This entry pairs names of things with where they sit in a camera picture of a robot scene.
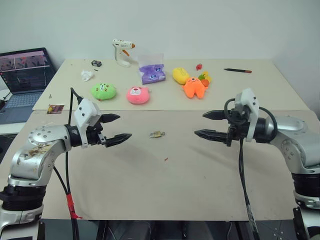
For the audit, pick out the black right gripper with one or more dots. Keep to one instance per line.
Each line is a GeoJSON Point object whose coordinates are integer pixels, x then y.
{"type": "Point", "coordinates": [238, 127]}

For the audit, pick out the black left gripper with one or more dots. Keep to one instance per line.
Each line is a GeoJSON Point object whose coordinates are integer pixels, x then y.
{"type": "Point", "coordinates": [95, 135]}

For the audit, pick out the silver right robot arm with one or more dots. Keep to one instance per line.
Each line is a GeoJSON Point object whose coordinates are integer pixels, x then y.
{"type": "Point", "coordinates": [295, 140]}

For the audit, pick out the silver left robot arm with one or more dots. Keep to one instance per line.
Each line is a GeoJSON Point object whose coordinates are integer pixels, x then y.
{"type": "Point", "coordinates": [32, 155]}

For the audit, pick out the pink bear plush toy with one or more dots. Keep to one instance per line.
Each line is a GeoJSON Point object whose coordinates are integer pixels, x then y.
{"type": "Point", "coordinates": [137, 95]}

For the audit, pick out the small brass padlock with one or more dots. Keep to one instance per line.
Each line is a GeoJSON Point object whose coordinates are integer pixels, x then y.
{"type": "Point", "coordinates": [155, 134]}

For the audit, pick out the orange one-eyed plush toy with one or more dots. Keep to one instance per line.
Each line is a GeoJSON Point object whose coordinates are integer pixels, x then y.
{"type": "Point", "coordinates": [193, 87]}

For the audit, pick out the small yellow green plush toy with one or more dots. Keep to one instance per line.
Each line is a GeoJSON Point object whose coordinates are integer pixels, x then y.
{"type": "Point", "coordinates": [206, 77]}

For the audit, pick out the crumpled white tissue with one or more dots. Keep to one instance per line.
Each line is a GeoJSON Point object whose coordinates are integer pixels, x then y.
{"type": "Point", "coordinates": [86, 75]}

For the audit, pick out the black pen with red end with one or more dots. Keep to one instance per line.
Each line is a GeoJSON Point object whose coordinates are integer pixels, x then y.
{"type": "Point", "coordinates": [237, 70]}

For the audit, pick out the small snack wrapper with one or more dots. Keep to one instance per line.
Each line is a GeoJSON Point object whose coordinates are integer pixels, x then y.
{"type": "Point", "coordinates": [55, 109]}

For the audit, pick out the small red trinket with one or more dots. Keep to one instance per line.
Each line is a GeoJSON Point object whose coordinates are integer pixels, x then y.
{"type": "Point", "coordinates": [199, 66]}

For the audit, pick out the small black box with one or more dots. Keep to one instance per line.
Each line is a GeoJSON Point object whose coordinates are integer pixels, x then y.
{"type": "Point", "coordinates": [96, 63]}

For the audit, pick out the purple plush in plastic bag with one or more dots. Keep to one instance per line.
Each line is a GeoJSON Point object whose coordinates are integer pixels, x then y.
{"type": "Point", "coordinates": [152, 72]}

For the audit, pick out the small metal screw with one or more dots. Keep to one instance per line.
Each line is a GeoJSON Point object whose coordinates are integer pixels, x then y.
{"type": "Point", "coordinates": [50, 96]}

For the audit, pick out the white hot glue gun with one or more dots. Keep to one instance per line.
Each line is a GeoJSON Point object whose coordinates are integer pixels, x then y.
{"type": "Point", "coordinates": [121, 53]}

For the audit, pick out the dark blue laptop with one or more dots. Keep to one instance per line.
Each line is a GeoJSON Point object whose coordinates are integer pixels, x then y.
{"type": "Point", "coordinates": [22, 100]}

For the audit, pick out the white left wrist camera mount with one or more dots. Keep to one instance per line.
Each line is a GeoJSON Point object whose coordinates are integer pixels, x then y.
{"type": "Point", "coordinates": [86, 112]}

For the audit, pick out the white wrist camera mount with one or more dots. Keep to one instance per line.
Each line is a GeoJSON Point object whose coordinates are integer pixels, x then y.
{"type": "Point", "coordinates": [86, 112]}
{"type": "Point", "coordinates": [250, 100]}

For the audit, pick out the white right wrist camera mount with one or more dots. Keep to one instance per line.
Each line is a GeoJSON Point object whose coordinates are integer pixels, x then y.
{"type": "Point", "coordinates": [250, 100]}

